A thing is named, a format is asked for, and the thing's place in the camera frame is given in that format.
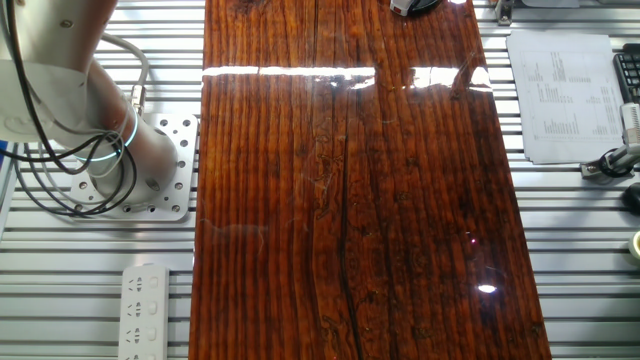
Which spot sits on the white power strip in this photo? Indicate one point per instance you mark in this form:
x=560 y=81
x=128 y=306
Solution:
x=144 y=315

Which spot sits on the black round object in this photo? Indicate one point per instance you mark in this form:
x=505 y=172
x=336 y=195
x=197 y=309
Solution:
x=633 y=197

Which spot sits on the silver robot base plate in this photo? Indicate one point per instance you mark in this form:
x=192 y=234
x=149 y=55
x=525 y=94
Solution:
x=182 y=150

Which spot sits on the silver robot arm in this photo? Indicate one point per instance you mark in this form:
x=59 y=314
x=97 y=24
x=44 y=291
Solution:
x=155 y=160

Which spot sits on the brown wooden board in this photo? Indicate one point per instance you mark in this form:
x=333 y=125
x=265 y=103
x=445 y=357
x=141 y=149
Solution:
x=350 y=225

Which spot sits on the grey metal clamp tool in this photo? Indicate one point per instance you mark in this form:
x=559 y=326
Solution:
x=591 y=169

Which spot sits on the black keyboard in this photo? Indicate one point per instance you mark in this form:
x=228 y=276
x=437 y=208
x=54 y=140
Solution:
x=629 y=72

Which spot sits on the small metal bracket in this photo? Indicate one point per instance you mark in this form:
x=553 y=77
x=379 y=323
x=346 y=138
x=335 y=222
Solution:
x=504 y=12

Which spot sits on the pale tape roll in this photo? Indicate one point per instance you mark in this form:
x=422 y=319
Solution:
x=636 y=245

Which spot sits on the ribbed silver exterior camera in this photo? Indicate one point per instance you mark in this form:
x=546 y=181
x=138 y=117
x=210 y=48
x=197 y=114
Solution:
x=631 y=125

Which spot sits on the printed paper sheets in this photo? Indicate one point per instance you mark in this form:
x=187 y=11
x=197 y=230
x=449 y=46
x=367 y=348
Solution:
x=565 y=95

